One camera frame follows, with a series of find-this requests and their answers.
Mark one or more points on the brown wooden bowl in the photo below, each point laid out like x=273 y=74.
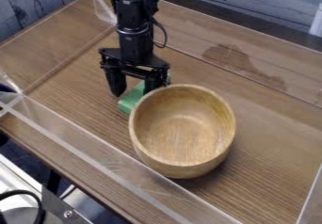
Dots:
x=182 y=128

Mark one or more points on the green rectangular block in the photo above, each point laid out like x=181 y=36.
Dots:
x=130 y=99

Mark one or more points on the metal table bracket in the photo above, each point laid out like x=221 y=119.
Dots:
x=58 y=211

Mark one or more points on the black table leg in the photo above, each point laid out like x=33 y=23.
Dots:
x=54 y=182

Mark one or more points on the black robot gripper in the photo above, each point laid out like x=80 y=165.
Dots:
x=134 y=60

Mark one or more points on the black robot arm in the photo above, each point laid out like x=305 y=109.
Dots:
x=136 y=13

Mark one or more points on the clear acrylic tray wall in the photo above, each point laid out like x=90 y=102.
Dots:
x=62 y=116

